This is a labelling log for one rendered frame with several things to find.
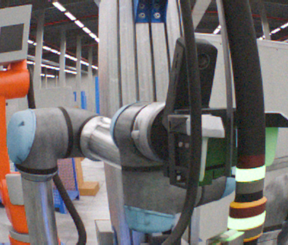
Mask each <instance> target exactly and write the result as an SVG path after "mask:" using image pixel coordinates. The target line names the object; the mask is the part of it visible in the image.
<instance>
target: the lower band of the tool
mask: <svg viewBox="0 0 288 245"><path fill-rule="evenodd" d="M264 202H266V197H264V196H263V198H261V199H259V200H258V201H253V202H251V203H236V202H234V201H233V202H231V203H230V207H233V208H246V207H251V206H256V205H260V204H262V203H264ZM262 214H264V212H263V213H261V214H259V215H257V216H260V215H262ZM257 216H253V217H248V218H240V219H249V218H254V217H257ZM229 218H231V219H235V218H232V217H229ZM236 219H238V218H236ZM262 224H263V223H262ZM260 225H261V224H260ZM260 225H258V226H260ZM255 227H257V226H255ZM255 227H250V228H248V229H246V228H245V229H240V230H249V229H251V228H255ZM237 230H239V229H237ZM261 234H262V232H261ZM261 234H259V235H258V236H255V237H252V238H247V239H244V242H246V241H251V240H253V239H255V238H257V237H259V236H260V235H261Z"/></svg>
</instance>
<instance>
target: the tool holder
mask: <svg viewBox="0 0 288 245"><path fill-rule="evenodd" d="M226 232H227V231H226ZM226 232H225V231H222V232H220V233H218V234H216V235H215V236H213V237H211V238H208V239H206V245H207V244H210V243H211V242H213V241H216V240H219V241H221V242H222V245H243V244H244V233H245V232H237V233H236V234H235V235H233V236H231V237H226V238H225V237H220V235H222V234H224V233H226Z"/></svg>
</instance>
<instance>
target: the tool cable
mask: <svg viewBox="0 0 288 245"><path fill-rule="evenodd" d="M179 5H180V11H181V17H182V30H183V32H184V43H185V55H186V59H187V76H188V90H189V97H190V164H189V173H188V180H187V189H186V195H185V201H184V204H183V208H182V213H181V216H180V218H179V221H178V222H177V224H176V227H175V228H174V231H173V232H172V233H171V235H170V236H169V237H168V238H167V239H166V240H165V241H164V243H162V244H161V245H175V244H176V243H177V242H178V241H179V240H180V238H181V237H182V236H183V235H184V232H185V231H186V229H187V226H188V225H189V222H190V219H191V216H192V213H193V212H194V208H195V201H196V200H197V194H198V188H199V178H200V175H201V158H202V138H203V128H202V103H201V81H200V80H199V66H198V55H197V45H196V44H195V31H194V26H193V18H192V10H191V6H190V0H179Z"/></svg>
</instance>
